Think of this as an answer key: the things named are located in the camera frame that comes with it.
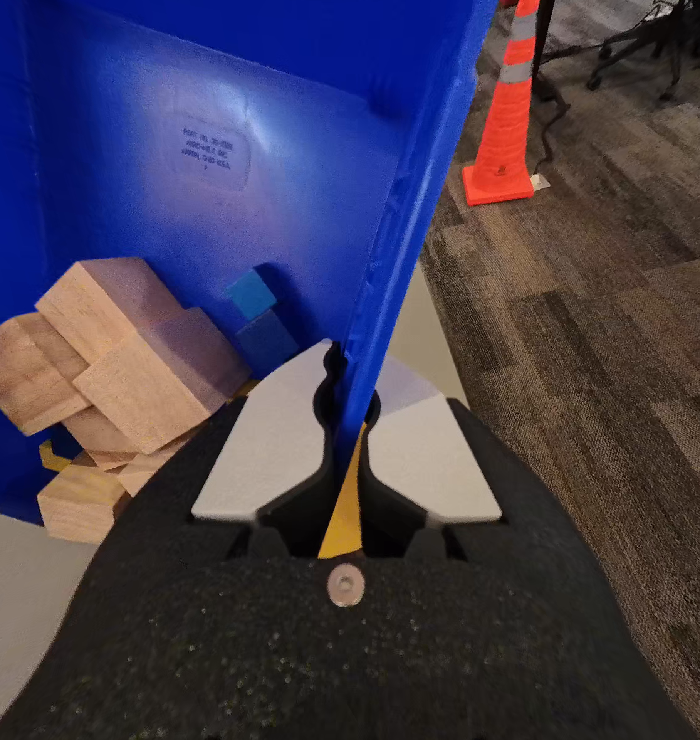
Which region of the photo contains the black floor cable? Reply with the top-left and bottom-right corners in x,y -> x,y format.
526,58 -> 570,180

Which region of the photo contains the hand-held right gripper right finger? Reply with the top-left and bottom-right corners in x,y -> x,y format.
358,355 -> 504,558

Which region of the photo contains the blue plastic bin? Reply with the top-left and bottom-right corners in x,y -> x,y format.
0,0 -> 498,527

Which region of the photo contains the small yellow cube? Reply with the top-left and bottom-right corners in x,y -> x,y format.
39,439 -> 73,472

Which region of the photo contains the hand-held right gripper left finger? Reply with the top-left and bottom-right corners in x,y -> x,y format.
191,340 -> 336,558

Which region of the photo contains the orange traffic cone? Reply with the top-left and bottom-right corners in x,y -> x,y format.
462,0 -> 541,207

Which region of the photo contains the black office chair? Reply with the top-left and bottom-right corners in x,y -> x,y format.
587,0 -> 700,102

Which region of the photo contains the pile of plain wooden cubes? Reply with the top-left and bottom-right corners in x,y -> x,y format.
0,257 -> 252,544

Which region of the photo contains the small light blue cube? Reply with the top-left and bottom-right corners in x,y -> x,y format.
225,271 -> 278,320

